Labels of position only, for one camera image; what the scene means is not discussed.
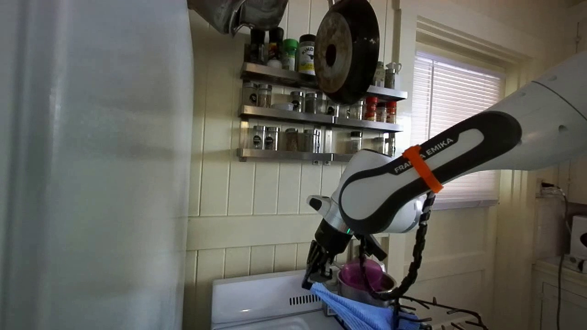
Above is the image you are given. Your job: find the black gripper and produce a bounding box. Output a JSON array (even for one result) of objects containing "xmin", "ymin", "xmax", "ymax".
[{"xmin": 301, "ymin": 220, "xmax": 355, "ymax": 291}]

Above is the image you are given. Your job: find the blue striped towel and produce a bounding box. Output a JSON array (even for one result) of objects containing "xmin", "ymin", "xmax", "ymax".
[{"xmin": 310, "ymin": 280, "xmax": 430, "ymax": 330}]

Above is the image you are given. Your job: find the white gas stove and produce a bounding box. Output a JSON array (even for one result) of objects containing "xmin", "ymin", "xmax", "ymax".
[{"xmin": 210, "ymin": 268, "xmax": 492, "ymax": 330}]

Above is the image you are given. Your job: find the black stove grate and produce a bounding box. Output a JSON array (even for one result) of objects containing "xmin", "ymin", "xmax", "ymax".
[{"xmin": 397, "ymin": 293, "xmax": 488, "ymax": 330}]

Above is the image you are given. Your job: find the purple plastic cup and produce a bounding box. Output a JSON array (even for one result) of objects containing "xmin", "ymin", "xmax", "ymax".
[{"xmin": 338, "ymin": 258, "xmax": 389, "ymax": 295}]

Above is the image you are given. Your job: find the metal spice rack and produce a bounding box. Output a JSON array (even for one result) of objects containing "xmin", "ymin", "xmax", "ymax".
[{"xmin": 237, "ymin": 60, "xmax": 410, "ymax": 167}]

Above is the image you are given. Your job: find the glass spice jar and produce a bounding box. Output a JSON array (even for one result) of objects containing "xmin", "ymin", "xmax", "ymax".
[
  {"xmin": 265, "ymin": 125, "xmax": 281, "ymax": 152},
  {"xmin": 347, "ymin": 130, "xmax": 364, "ymax": 154},
  {"xmin": 252, "ymin": 125, "xmax": 266, "ymax": 152},
  {"xmin": 283, "ymin": 126, "xmax": 301, "ymax": 152},
  {"xmin": 384, "ymin": 60, "xmax": 402, "ymax": 90},
  {"xmin": 288, "ymin": 90, "xmax": 305, "ymax": 115},
  {"xmin": 303, "ymin": 90, "xmax": 320, "ymax": 115},
  {"xmin": 248, "ymin": 81, "xmax": 274, "ymax": 108}
]

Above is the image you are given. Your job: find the white door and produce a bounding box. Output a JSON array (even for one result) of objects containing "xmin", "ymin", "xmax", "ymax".
[{"xmin": 400, "ymin": 16, "xmax": 534, "ymax": 330}]

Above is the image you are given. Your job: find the black lidded white jar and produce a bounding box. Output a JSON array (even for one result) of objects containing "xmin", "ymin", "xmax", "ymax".
[{"xmin": 298, "ymin": 33, "xmax": 320, "ymax": 79}]

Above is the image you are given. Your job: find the green capped spice jar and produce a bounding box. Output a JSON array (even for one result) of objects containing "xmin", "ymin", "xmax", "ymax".
[{"xmin": 281, "ymin": 37, "xmax": 301, "ymax": 73}]

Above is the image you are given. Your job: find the white window blind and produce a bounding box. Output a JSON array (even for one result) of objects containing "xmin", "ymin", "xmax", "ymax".
[{"xmin": 408, "ymin": 53, "xmax": 503, "ymax": 207}]

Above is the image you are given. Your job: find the hanging black frying pan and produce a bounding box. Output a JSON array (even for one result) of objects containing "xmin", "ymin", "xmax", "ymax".
[{"xmin": 314, "ymin": 0, "xmax": 382, "ymax": 106}]

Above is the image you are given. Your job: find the dark spice bottle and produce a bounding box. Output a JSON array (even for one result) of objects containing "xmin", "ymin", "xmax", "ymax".
[
  {"xmin": 266, "ymin": 26, "xmax": 287, "ymax": 70},
  {"xmin": 246, "ymin": 26, "xmax": 268, "ymax": 66}
]

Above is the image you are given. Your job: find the white refrigerator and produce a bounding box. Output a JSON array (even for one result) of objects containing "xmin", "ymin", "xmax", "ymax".
[{"xmin": 0, "ymin": 0, "xmax": 197, "ymax": 330}]

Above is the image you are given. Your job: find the white cabinet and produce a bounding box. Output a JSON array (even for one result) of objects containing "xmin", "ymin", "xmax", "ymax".
[{"xmin": 531, "ymin": 258, "xmax": 587, "ymax": 330}]

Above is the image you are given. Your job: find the hanging steel pot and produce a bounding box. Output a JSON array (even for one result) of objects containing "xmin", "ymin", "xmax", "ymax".
[
  {"xmin": 237, "ymin": 0, "xmax": 290, "ymax": 31},
  {"xmin": 188, "ymin": 0, "xmax": 248, "ymax": 37}
]

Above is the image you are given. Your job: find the white electrical box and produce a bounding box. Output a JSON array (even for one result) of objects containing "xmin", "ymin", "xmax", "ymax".
[{"xmin": 567, "ymin": 213, "xmax": 587, "ymax": 262}]

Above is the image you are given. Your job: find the black braided cable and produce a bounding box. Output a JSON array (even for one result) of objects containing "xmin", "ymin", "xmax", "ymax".
[{"xmin": 360, "ymin": 192, "xmax": 437, "ymax": 301}]

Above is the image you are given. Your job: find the narrow orange strap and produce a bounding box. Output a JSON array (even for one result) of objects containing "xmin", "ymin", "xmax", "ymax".
[{"xmin": 402, "ymin": 143, "xmax": 446, "ymax": 196}]

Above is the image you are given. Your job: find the thin black hanging cable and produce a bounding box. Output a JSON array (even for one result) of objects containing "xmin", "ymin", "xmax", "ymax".
[{"xmin": 554, "ymin": 255, "xmax": 565, "ymax": 330}]

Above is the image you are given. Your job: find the wall plug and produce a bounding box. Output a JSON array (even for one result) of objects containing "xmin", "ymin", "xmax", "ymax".
[{"xmin": 538, "ymin": 180, "xmax": 564, "ymax": 200}]

